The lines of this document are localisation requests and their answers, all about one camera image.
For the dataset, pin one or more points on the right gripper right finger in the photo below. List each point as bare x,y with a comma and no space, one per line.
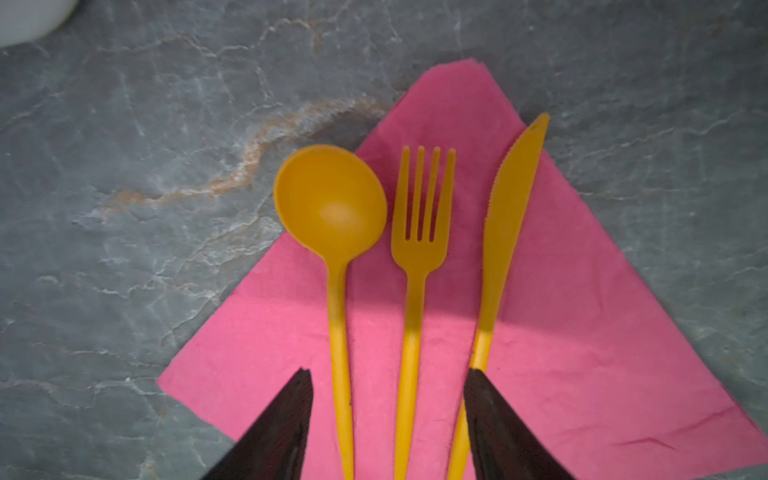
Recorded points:
502,445

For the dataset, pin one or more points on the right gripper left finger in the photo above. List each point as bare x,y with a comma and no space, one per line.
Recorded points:
275,444

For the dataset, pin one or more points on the pink paper napkin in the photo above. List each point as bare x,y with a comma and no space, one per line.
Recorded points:
582,350

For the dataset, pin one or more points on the orange plastic fork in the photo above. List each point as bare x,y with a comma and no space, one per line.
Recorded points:
419,243

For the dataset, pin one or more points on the orange plastic knife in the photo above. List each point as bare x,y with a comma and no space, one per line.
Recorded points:
508,201

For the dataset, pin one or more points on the orange plastic spoon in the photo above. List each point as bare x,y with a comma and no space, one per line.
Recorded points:
332,203

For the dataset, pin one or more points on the white plastic tub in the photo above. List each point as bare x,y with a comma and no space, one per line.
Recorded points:
27,20

